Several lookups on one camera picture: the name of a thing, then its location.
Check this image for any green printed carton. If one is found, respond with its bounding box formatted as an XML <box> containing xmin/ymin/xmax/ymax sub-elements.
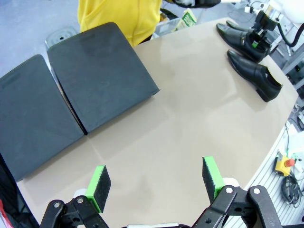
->
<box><xmin>181</xmin><ymin>8</ymin><xmax>198</xmax><ymax>27</ymax></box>
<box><xmin>171</xmin><ymin>19</ymin><xmax>186</xmax><ymax>32</ymax></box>

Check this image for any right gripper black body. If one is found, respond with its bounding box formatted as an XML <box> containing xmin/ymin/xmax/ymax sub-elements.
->
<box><xmin>255</xmin><ymin>10</ymin><xmax>278</xmax><ymax>32</ymax></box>

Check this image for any yellow emergency stop button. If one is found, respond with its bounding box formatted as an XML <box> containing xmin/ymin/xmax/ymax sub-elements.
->
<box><xmin>274</xmin><ymin>155</ymin><xmax>295</xmax><ymax>177</ymax></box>

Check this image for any person in yellow hoodie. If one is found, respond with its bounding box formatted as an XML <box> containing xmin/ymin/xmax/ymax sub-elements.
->
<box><xmin>77</xmin><ymin>0</ymin><xmax>160</xmax><ymax>46</ymax></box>

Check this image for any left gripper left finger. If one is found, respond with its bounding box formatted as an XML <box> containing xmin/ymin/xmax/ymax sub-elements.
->
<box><xmin>39</xmin><ymin>165</ymin><xmax>112</xmax><ymax>228</ymax></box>

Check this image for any black leather dress shoe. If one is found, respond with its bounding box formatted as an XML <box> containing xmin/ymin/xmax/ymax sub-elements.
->
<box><xmin>227</xmin><ymin>49</ymin><xmax>283</xmax><ymax>103</ymax></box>
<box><xmin>226</xmin><ymin>20</ymin><xmax>255</xmax><ymax>33</ymax></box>
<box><xmin>174</xmin><ymin>0</ymin><xmax>221</xmax><ymax>9</ymax></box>
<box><xmin>216</xmin><ymin>23</ymin><xmax>271</xmax><ymax>64</ymax></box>

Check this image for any grey round floor base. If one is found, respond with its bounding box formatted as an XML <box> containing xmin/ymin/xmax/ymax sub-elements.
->
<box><xmin>45</xmin><ymin>26</ymin><xmax>77</xmax><ymax>48</ymax></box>

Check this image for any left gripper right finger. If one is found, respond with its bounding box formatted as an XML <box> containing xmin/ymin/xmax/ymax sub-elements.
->
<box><xmin>192</xmin><ymin>156</ymin><xmax>285</xmax><ymax>228</ymax></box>

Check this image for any clear plastic bin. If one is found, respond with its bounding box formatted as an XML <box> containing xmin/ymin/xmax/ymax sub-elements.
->
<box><xmin>152</xmin><ymin>18</ymin><xmax>183</xmax><ymax>38</ymax></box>

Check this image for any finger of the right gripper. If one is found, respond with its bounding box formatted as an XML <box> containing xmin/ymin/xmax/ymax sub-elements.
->
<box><xmin>260</xmin><ymin>29</ymin><xmax>271</xmax><ymax>45</ymax></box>
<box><xmin>251</xmin><ymin>33</ymin><xmax>262</xmax><ymax>48</ymax></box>

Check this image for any aluminium frame rack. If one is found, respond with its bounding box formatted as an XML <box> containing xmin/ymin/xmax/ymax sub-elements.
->
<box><xmin>282</xmin><ymin>22</ymin><xmax>304</xmax><ymax>86</ymax></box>

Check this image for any black cable bundle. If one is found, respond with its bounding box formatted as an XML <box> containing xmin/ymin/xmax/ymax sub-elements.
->
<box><xmin>282</xmin><ymin>174</ymin><xmax>304</xmax><ymax>209</ymax></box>

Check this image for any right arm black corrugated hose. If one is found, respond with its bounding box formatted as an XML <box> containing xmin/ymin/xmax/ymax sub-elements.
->
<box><xmin>275</xmin><ymin>20</ymin><xmax>304</xmax><ymax>48</ymax></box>

